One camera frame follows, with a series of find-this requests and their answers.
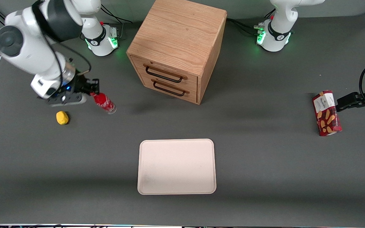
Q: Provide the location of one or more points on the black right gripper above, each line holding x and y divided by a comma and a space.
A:
80, 85

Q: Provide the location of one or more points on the red coke bottle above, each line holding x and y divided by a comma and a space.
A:
105, 103

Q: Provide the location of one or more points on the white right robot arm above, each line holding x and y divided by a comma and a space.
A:
27, 47

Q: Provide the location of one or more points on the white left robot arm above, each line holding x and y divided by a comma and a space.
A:
277, 28

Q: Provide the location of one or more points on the cream rectangular tray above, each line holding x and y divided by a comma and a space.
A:
176, 166

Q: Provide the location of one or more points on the red shortbread cookie box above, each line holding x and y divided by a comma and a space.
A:
326, 114

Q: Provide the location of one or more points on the yellow lemon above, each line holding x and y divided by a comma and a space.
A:
62, 117

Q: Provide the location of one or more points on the wooden two-drawer cabinet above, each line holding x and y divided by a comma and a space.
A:
176, 34

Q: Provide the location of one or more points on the grey wrist camera bar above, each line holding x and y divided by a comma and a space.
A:
71, 99

